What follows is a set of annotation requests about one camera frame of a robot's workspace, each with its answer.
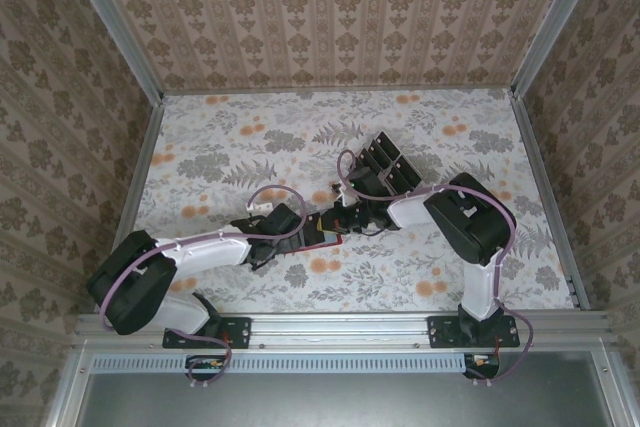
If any red leather card holder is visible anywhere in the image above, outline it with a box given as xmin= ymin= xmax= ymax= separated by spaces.
xmin=288 ymin=229 xmax=345 ymax=255

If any black credit card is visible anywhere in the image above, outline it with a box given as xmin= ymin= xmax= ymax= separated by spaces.
xmin=304 ymin=215 xmax=327 ymax=244
xmin=358 ymin=149 xmax=387 ymax=173
xmin=372 ymin=131 xmax=401 ymax=158
xmin=395 ymin=156 xmax=424 ymax=184
xmin=364 ymin=140 xmax=395 ymax=166
xmin=385 ymin=168 xmax=417 ymax=195

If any floral patterned table cover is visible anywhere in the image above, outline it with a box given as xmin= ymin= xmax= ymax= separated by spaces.
xmin=107 ymin=88 xmax=576 ymax=314

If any grey metal sheet panel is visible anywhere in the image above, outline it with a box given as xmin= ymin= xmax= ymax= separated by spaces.
xmin=74 ymin=371 xmax=616 ymax=427

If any thin aluminium back rail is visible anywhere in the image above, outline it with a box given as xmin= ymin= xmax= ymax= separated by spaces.
xmin=162 ymin=82 xmax=516 ymax=97

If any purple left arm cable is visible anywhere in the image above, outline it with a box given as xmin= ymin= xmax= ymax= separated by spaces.
xmin=98 ymin=185 xmax=307 ymax=391

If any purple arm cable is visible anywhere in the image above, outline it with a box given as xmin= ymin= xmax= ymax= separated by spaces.
xmin=336 ymin=149 xmax=535 ymax=389
xmin=98 ymin=185 xmax=307 ymax=391

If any grey slotted cable duct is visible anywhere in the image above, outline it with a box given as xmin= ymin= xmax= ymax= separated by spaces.
xmin=91 ymin=351 xmax=499 ymax=374

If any aluminium side rail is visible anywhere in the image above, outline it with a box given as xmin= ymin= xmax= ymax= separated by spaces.
xmin=115 ymin=94 xmax=166 ymax=238
xmin=508 ymin=89 xmax=592 ymax=312

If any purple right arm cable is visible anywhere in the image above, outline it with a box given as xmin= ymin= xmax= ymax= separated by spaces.
xmin=336 ymin=149 xmax=535 ymax=389

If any aluminium corner post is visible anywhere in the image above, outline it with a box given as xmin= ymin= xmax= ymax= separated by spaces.
xmin=55 ymin=0 xmax=166 ymax=104
xmin=508 ymin=0 xmax=611 ymax=98

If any aluminium frame bar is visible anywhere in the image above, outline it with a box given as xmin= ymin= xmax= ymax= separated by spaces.
xmin=43 ymin=346 xmax=96 ymax=427
xmin=591 ymin=346 xmax=640 ymax=427

